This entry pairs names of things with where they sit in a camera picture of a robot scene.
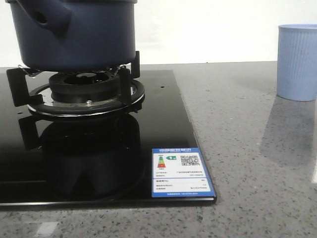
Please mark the light blue ribbed cup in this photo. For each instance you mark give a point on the light blue ribbed cup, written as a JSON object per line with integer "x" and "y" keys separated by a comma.
{"x": 297, "y": 62}

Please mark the black pot support grate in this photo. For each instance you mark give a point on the black pot support grate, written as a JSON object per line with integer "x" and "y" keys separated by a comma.
{"x": 39, "y": 101}

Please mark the dark blue cooking pot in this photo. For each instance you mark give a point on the dark blue cooking pot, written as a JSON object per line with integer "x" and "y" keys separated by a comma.
{"x": 74, "y": 35}

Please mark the blue energy label sticker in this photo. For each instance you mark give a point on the blue energy label sticker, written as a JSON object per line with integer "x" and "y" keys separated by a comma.
{"x": 180, "y": 173}

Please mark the black gas burner head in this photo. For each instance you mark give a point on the black gas burner head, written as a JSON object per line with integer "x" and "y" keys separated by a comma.
{"x": 79, "y": 88}

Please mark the black glass gas stove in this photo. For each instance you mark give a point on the black glass gas stove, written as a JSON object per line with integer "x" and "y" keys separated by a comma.
{"x": 104, "y": 161}

